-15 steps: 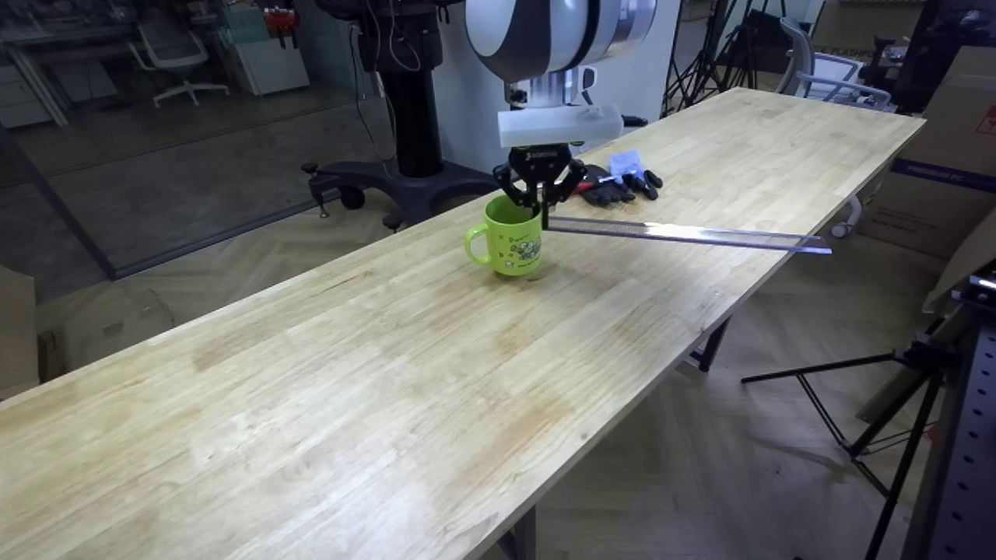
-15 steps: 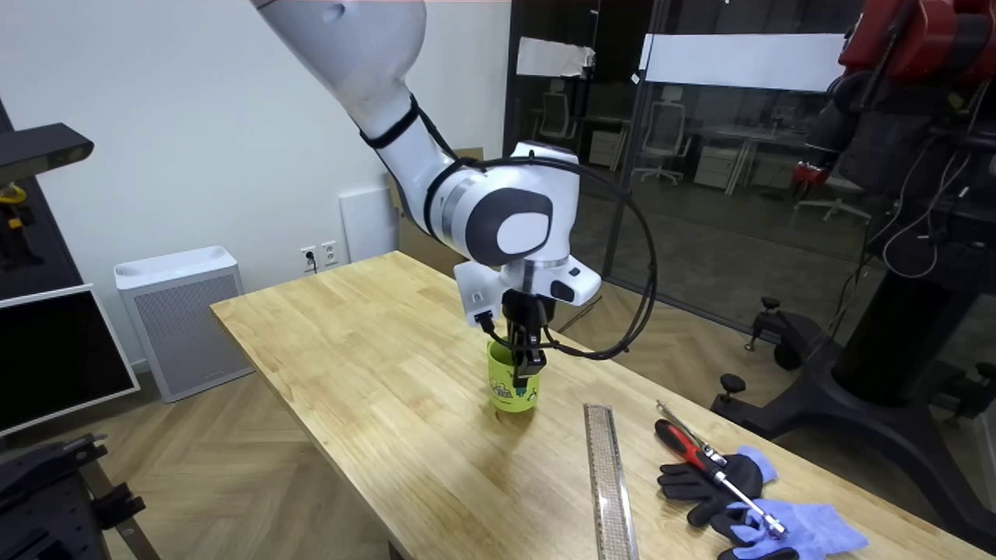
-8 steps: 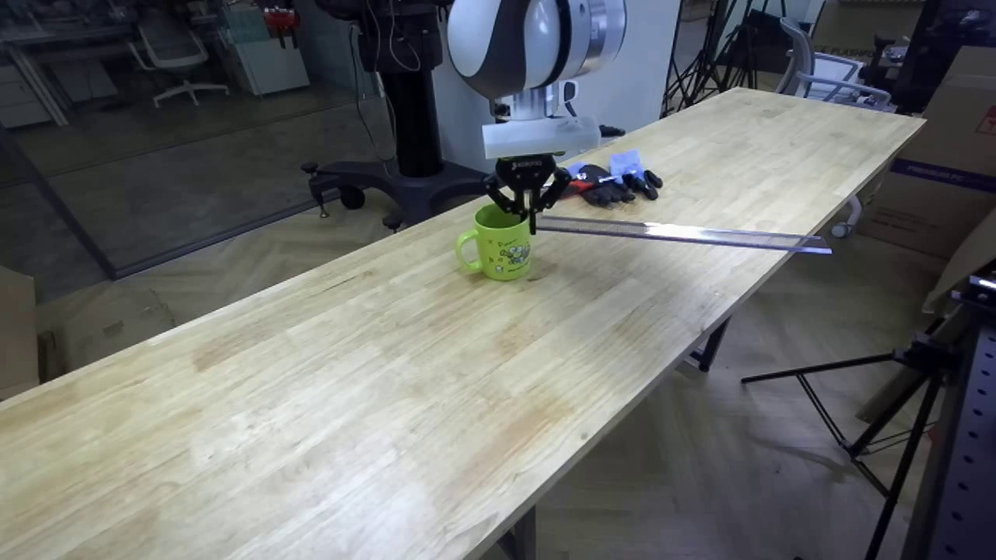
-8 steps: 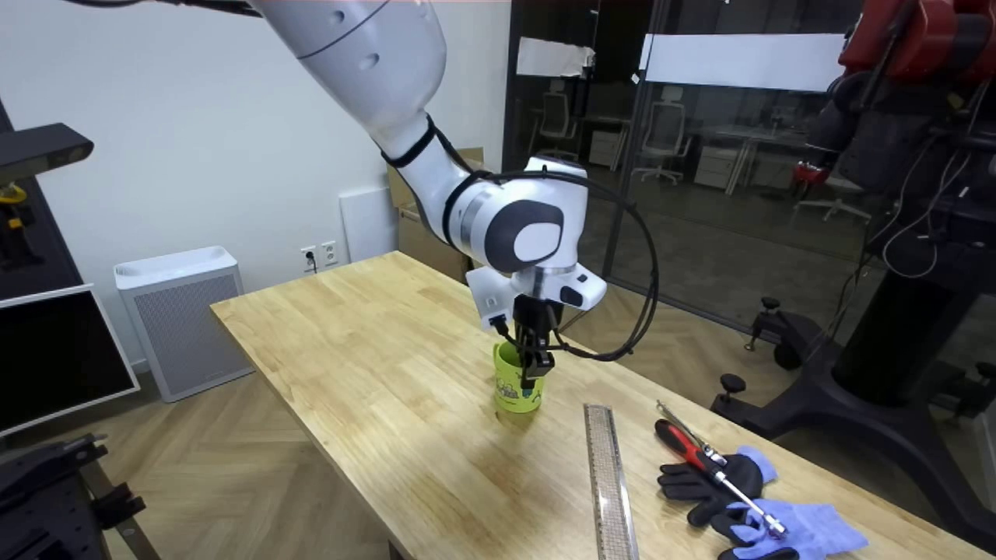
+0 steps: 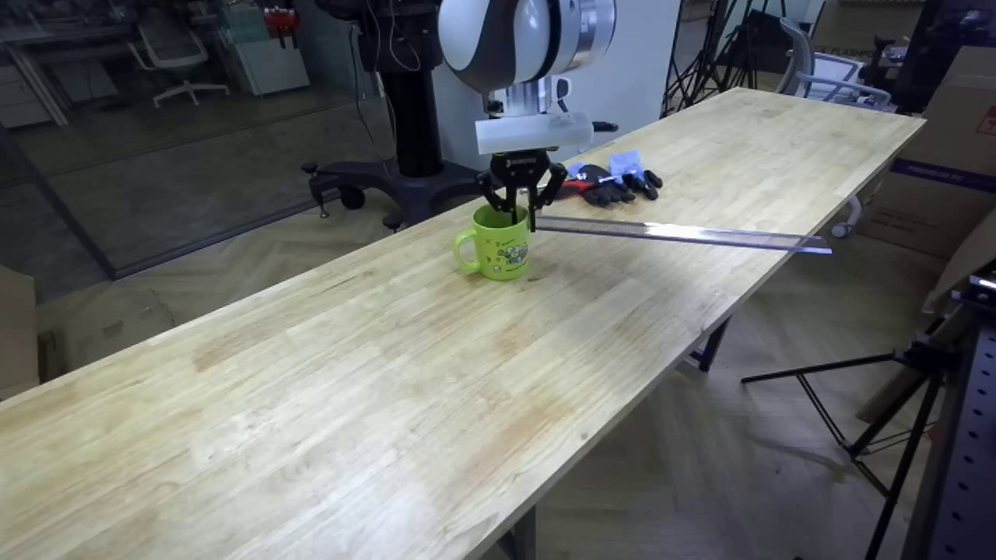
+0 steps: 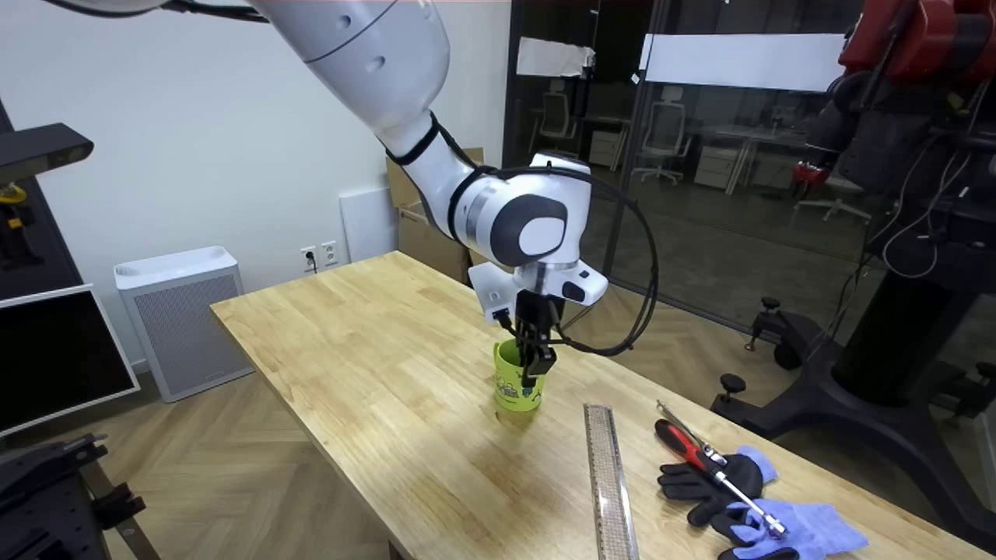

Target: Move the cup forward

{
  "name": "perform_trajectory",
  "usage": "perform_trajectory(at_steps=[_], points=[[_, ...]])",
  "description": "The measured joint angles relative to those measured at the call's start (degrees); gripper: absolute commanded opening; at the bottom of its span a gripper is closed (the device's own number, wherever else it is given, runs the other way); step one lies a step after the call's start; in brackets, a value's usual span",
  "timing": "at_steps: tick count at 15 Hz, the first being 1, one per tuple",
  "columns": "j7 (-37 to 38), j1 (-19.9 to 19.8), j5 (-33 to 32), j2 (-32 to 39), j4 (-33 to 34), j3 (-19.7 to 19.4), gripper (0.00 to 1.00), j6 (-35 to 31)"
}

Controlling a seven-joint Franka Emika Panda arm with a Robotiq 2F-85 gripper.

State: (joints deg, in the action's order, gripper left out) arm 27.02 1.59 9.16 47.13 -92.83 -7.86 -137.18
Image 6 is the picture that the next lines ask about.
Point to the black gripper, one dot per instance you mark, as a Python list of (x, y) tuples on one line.
[(530, 315)]

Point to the green mug with print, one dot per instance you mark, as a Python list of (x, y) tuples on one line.
[(512, 385)]

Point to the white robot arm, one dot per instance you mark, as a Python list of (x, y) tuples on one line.
[(393, 62)]

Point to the long metal ruler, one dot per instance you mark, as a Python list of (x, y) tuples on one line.
[(607, 480)]

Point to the open cardboard box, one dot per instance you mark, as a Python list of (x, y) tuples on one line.
[(416, 233)]

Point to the black and blue work glove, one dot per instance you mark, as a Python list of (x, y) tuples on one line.
[(718, 484), (796, 528)]

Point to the grey office chair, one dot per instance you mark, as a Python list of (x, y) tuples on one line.
[(663, 136)]

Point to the white air purifier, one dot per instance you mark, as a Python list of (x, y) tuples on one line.
[(180, 318)]

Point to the black stand with clamps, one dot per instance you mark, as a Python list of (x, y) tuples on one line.
[(57, 502)]

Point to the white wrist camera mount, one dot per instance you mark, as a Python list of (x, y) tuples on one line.
[(500, 282)]

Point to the white panel against wall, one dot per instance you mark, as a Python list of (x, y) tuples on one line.
[(366, 222)]

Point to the white wall outlet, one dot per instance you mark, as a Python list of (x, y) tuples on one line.
[(322, 257)]

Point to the red robot on black pedestal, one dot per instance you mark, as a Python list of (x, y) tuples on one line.
[(903, 237)]

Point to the black monitor with white frame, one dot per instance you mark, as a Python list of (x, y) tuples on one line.
[(55, 357)]

